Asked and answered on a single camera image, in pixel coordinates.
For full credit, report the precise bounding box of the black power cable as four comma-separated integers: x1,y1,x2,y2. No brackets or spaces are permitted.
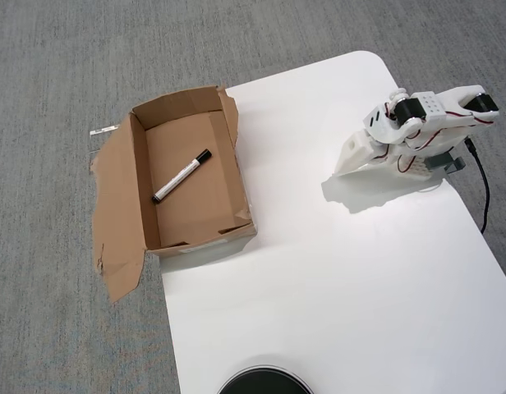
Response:
464,138,491,235

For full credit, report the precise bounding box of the black round disc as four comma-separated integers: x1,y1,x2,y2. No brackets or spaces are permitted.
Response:
217,364,314,394

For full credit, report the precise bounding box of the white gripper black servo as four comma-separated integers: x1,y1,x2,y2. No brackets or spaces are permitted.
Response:
333,129,386,177

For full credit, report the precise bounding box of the open brown cardboard box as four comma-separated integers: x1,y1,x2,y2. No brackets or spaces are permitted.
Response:
90,85,259,304

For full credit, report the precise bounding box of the white marker pen black cap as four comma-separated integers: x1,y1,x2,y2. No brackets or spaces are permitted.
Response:
150,149,213,204

